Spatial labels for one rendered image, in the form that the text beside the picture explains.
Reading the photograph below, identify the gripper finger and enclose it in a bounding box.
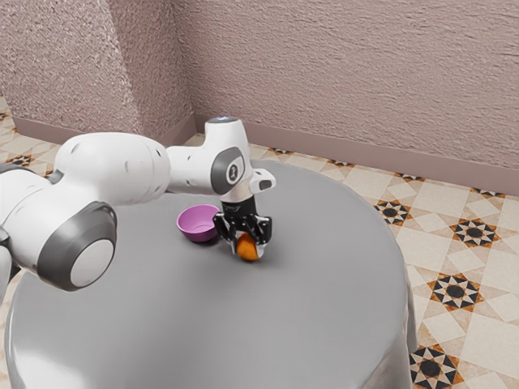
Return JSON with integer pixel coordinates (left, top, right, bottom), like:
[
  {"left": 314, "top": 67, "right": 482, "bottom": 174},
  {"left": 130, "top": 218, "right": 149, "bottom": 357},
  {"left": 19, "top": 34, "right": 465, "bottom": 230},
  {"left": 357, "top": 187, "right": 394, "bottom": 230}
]
[
  {"left": 249, "top": 226, "right": 270, "bottom": 257},
  {"left": 225, "top": 228, "right": 240, "bottom": 255}
]

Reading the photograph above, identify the purple bowl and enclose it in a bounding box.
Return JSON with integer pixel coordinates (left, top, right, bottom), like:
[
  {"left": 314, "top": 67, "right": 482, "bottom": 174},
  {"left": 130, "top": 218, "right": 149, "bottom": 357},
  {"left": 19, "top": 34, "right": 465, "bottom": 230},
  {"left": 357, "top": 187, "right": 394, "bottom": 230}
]
[{"left": 176, "top": 204, "right": 221, "bottom": 245}]

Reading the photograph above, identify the orange fruit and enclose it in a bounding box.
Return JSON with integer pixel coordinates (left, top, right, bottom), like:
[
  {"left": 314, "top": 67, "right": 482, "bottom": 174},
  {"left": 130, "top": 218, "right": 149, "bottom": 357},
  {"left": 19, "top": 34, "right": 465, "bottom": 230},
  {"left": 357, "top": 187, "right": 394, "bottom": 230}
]
[{"left": 236, "top": 233, "right": 260, "bottom": 263}]

